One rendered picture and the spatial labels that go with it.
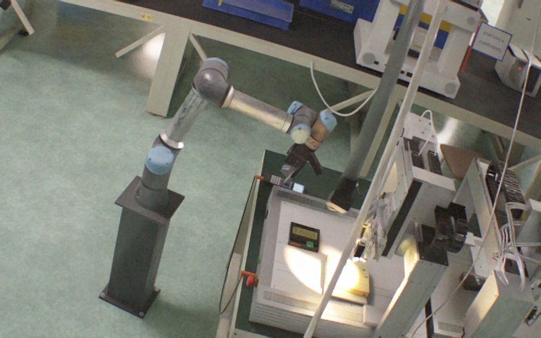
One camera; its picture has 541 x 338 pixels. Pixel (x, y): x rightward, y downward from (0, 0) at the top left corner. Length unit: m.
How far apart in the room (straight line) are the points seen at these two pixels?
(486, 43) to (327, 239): 2.28
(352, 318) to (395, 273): 0.37
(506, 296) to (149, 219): 1.54
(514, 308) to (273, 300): 0.85
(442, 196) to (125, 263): 1.56
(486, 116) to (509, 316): 2.69
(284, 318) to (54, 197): 1.91
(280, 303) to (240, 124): 2.80
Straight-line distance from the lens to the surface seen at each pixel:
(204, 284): 3.69
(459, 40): 4.68
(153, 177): 2.98
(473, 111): 4.84
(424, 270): 2.28
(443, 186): 2.27
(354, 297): 2.55
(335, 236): 2.82
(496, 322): 2.38
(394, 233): 2.35
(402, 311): 2.39
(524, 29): 8.24
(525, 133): 4.99
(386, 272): 2.76
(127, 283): 3.34
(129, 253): 3.22
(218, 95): 2.77
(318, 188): 3.26
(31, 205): 3.91
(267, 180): 3.13
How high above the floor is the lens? 2.44
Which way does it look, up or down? 31 degrees down
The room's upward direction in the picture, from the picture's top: 19 degrees clockwise
